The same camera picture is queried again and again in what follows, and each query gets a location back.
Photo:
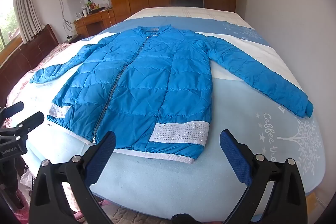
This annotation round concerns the bed with blue white blanket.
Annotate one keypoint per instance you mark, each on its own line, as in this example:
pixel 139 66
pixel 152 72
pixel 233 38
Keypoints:
pixel 157 187

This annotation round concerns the white bottle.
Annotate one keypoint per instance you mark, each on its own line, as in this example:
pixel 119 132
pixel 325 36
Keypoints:
pixel 84 12

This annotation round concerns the white plastic bag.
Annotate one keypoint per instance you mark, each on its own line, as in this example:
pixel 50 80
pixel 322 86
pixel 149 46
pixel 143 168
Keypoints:
pixel 26 179

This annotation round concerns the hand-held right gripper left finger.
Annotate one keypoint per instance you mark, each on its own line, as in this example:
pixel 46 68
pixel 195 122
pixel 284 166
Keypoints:
pixel 104 151

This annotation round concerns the dark wooden headboard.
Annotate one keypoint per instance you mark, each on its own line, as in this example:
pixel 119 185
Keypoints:
pixel 26 50

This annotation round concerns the pink floral bedsheet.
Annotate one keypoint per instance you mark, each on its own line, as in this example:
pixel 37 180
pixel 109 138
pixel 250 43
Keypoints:
pixel 39 62

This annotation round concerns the window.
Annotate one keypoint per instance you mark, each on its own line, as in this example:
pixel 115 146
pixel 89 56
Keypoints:
pixel 6 22

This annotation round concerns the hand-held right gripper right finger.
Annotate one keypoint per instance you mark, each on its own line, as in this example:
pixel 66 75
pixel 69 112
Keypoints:
pixel 233 155

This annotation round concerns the beige curtain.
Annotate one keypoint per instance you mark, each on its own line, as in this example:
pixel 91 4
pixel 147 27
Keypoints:
pixel 26 8

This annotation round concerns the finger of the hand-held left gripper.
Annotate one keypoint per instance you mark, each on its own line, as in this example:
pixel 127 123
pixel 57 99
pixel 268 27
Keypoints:
pixel 15 108
pixel 30 120

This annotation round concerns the blue quilted jacket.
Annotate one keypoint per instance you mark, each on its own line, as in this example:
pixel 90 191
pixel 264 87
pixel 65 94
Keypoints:
pixel 157 82

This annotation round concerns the wooden desk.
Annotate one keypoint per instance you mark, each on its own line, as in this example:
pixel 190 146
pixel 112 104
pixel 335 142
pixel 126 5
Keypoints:
pixel 92 22

